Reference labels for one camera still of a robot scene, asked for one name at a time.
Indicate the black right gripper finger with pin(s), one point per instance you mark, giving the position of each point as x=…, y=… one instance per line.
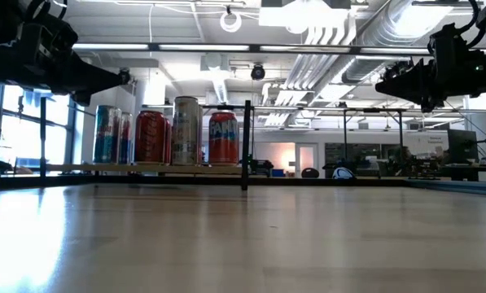
x=409, y=77
x=427, y=99

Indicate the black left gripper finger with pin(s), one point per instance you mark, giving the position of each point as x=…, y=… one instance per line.
x=81, y=97
x=92, y=77

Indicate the blue silver Red Bull can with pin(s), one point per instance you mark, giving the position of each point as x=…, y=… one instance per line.
x=126, y=138
x=106, y=134

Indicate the red Fanta can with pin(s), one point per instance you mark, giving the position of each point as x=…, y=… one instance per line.
x=223, y=138

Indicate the black monitor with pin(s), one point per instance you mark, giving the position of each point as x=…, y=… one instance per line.
x=462, y=144

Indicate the large window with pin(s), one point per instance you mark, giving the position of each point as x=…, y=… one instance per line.
x=31, y=130

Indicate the cluttered work desk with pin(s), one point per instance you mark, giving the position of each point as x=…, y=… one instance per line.
x=462, y=171

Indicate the white ceiling pipes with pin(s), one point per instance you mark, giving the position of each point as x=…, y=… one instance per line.
x=316, y=81

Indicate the white blue ball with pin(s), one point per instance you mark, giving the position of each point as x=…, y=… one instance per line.
x=342, y=174

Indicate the long ceiling light strip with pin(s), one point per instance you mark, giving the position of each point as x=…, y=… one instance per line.
x=204, y=47

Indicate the white ceiling light panel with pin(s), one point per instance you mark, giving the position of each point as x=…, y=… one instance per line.
x=303, y=14

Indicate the white door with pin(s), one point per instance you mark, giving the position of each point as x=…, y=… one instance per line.
x=306, y=156

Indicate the black round object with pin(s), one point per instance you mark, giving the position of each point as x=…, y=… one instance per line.
x=309, y=173

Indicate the blue bin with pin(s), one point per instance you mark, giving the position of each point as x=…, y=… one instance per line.
x=278, y=173

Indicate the black background machine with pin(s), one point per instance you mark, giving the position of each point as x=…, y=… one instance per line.
x=263, y=167

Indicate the black round ceiling camera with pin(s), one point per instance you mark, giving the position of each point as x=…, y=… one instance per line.
x=124, y=76
x=258, y=72

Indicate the black aluminium rig frame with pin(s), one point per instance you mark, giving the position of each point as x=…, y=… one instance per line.
x=104, y=180

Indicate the black metal table frame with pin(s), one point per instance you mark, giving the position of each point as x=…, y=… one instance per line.
x=345, y=134

